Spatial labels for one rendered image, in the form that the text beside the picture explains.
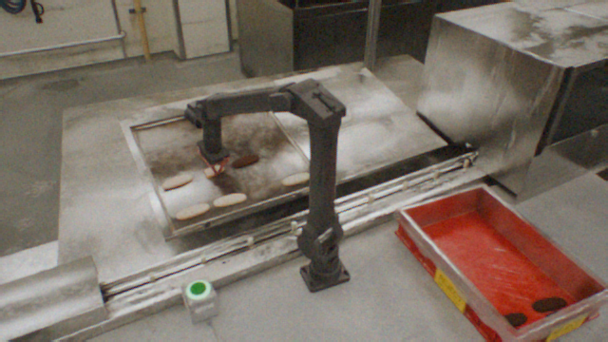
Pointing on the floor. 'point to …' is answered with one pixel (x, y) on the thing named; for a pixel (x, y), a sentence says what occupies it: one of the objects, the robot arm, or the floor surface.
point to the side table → (382, 287)
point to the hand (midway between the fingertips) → (214, 169)
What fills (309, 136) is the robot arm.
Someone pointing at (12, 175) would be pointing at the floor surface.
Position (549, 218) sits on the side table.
